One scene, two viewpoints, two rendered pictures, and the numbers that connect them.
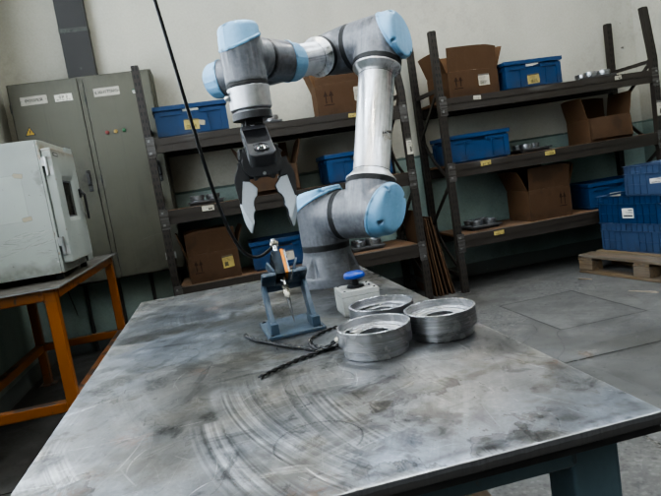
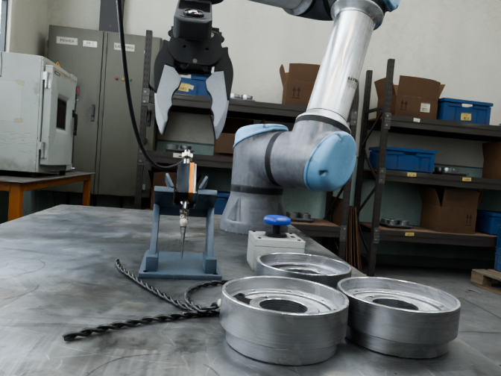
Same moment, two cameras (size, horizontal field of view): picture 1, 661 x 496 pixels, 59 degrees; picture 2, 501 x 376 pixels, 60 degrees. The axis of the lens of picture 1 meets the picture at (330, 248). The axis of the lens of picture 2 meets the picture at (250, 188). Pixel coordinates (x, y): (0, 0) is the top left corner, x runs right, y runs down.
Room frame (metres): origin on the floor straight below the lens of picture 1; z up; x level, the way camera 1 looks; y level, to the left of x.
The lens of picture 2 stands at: (0.45, -0.03, 0.94)
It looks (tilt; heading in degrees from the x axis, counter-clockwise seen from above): 3 degrees down; 3
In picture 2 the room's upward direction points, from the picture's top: 5 degrees clockwise
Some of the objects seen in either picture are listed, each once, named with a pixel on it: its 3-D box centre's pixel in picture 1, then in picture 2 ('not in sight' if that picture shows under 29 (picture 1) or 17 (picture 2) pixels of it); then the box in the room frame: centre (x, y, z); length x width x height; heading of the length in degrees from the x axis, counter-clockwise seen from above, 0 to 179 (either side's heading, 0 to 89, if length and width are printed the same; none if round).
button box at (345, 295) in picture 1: (356, 296); (273, 249); (1.08, -0.03, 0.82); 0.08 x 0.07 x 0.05; 10
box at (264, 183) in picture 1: (269, 168); (235, 136); (4.51, 0.37, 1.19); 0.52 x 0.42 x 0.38; 100
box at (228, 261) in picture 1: (212, 252); (173, 192); (4.40, 0.88, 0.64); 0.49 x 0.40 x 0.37; 105
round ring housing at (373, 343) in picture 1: (375, 337); (282, 316); (0.81, -0.04, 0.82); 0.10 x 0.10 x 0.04
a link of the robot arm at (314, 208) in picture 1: (323, 215); (262, 155); (1.41, 0.00, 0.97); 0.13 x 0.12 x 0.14; 53
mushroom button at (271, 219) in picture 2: (355, 283); (276, 232); (1.08, -0.04, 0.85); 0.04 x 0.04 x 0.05
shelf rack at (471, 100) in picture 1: (540, 150); (458, 176); (4.93, -1.86, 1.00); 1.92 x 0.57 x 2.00; 100
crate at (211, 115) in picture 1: (191, 122); (183, 86); (4.43, 0.87, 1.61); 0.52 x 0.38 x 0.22; 103
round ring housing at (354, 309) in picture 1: (382, 314); (302, 280); (0.93, -0.07, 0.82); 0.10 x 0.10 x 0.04
